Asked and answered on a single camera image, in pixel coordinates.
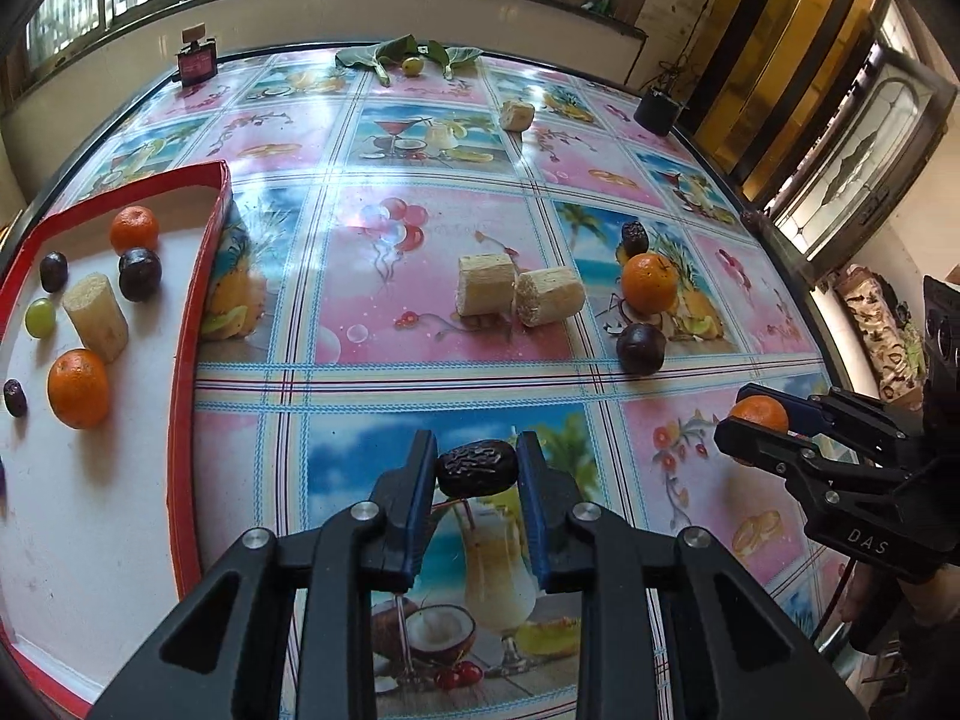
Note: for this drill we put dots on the orange tangerine placed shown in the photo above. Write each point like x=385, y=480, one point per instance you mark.
x=134, y=227
x=763, y=411
x=78, y=389

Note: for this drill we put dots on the green leaves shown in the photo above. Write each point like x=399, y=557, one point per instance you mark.
x=379, y=57

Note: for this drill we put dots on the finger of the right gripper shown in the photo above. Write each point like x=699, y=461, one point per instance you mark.
x=881, y=433
x=819, y=472

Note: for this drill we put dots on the black cup with stick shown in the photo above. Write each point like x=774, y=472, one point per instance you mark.
x=657, y=112

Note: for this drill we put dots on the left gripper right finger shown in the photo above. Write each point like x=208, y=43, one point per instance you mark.
x=676, y=606

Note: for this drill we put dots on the red rimmed white tray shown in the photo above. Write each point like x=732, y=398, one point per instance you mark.
x=98, y=524

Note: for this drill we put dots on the person's right hand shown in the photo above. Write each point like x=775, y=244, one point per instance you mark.
x=934, y=602

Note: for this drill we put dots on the small dark grape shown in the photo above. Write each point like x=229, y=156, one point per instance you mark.
x=53, y=272

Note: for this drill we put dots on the dark purple plum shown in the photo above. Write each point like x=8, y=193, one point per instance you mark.
x=641, y=349

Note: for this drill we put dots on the small green fruit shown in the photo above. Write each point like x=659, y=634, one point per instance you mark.
x=412, y=66

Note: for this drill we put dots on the dark date far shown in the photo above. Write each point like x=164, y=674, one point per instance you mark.
x=635, y=240

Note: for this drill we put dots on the green grape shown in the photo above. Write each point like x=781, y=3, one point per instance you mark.
x=40, y=318

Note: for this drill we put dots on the dark ball on rim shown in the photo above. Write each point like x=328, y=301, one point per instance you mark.
x=753, y=221

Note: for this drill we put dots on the dark small date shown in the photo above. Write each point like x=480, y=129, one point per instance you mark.
x=14, y=398

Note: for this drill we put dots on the red perfume bottle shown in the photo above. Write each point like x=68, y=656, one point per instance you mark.
x=198, y=57

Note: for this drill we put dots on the dark wrinkled date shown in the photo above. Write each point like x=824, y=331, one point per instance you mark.
x=483, y=468

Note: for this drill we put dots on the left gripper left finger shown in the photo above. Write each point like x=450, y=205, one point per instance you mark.
x=221, y=653

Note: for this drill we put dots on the far sugarcane piece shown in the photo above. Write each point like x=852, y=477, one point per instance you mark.
x=516, y=116

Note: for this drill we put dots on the orange tangerine far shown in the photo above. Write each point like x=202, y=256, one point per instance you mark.
x=649, y=283

